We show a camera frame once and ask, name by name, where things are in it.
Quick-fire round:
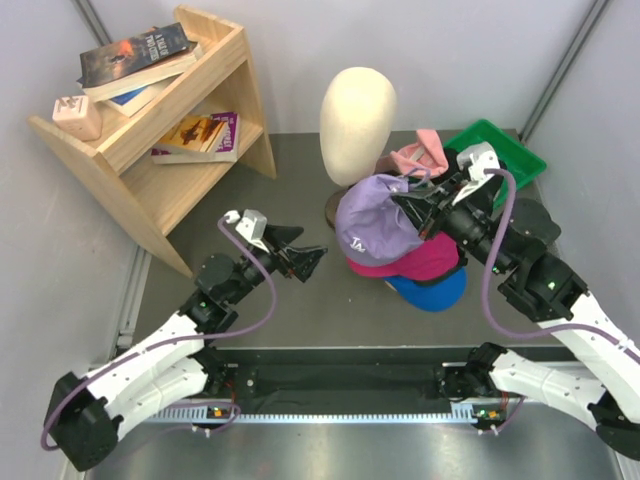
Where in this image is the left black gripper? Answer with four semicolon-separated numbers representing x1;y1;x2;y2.
227;225;328;305

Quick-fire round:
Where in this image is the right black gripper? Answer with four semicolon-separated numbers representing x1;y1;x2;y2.
392;173;511;275

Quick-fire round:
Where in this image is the lavender cap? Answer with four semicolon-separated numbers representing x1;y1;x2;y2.
335;174;423;267

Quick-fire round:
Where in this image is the magenta cap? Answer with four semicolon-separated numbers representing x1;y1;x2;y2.
347;233;460;281

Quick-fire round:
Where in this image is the blue cap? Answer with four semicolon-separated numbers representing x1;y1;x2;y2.
385;273;467;313

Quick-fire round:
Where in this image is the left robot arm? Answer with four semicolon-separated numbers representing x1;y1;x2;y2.
41;223;327;472

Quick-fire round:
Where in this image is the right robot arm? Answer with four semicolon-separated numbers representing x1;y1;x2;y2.
392;169;639;460

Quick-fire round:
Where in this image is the light pink cap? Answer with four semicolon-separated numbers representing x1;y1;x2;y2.
374;129;449;179

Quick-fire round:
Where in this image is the dark wooden mannequin stand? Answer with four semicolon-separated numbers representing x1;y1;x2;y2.
324;189;347;230

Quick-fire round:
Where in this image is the round wooden hat stand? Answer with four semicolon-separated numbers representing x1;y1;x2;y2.
384;280;399;293

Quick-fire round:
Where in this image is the cream mannequin head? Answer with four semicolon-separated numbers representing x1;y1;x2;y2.
319;67;397;187

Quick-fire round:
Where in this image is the green plastic bin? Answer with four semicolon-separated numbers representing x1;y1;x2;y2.
443;119;547;189

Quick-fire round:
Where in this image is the orange purple paperback book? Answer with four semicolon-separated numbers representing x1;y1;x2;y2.
150;112;240;165

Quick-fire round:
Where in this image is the wooden bookshelf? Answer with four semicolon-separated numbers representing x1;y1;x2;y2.
28;5;276;276

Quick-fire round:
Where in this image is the blue cover book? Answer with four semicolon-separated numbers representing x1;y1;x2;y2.
105;81;167;117

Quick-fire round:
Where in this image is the dark cover paperback book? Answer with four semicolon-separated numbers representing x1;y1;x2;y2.
77;22;204;102

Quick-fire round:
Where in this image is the pink power adapter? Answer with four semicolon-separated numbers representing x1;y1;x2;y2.
52;95;103;142

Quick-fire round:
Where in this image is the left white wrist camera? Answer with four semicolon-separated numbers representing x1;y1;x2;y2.
222;209;268;252

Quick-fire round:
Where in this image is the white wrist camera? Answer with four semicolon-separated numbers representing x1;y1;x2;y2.
453;141;500;206
222;209;268;252

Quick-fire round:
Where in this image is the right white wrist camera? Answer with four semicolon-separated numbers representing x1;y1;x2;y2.
453;141;500;206

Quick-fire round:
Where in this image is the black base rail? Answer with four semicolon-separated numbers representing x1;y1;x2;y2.
205;347;503;415

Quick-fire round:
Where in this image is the grey cable duct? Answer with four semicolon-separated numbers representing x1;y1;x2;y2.
146;403;506;426

